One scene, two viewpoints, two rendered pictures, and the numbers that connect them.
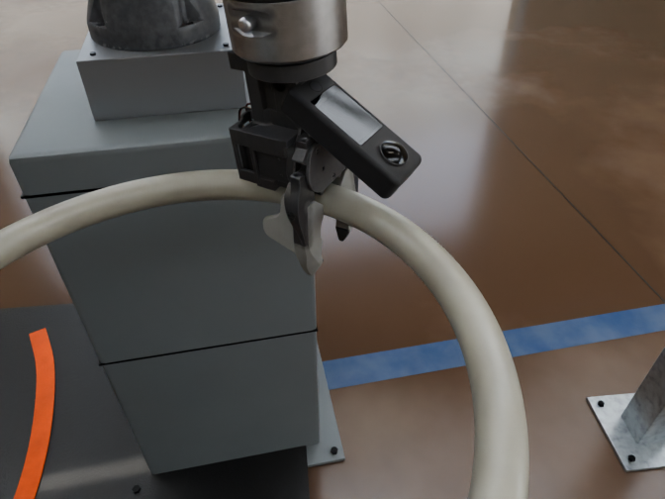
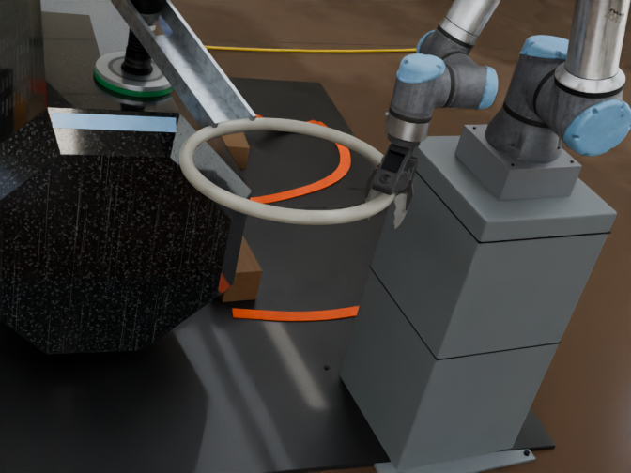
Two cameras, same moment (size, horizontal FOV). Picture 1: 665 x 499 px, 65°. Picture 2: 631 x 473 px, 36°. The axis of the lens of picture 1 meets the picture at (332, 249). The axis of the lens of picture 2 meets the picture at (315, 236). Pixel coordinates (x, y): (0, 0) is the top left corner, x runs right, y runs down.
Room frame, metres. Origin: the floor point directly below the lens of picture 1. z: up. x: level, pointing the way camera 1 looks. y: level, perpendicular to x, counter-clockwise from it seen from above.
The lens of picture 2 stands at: (-0.32, -1.67, 1.94)
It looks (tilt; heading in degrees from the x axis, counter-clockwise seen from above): 33 degrees down; 71
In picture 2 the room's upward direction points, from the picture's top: 14 degrees clockwise
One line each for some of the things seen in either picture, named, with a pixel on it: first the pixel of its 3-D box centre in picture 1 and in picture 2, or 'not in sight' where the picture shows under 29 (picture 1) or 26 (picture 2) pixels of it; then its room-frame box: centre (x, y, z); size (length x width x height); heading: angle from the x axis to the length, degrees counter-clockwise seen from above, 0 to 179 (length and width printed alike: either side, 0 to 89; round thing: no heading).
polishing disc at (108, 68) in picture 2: not in sight; (136, 70); (-0.09, 0.70, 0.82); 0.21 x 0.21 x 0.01
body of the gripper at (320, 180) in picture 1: (292, 117); (399, 159); (0.42, 0.03, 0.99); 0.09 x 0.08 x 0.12; 59
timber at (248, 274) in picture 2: not in sight; (228, 259); (0.30, 0.90, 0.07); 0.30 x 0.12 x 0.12; 101
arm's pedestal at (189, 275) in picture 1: (208, 274); (463, 303); (0.82, 0.27, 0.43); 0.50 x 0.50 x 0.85; 12
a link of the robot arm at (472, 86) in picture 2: not in sight; (464, 84); (0.53, 0.06, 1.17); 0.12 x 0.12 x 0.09; 7
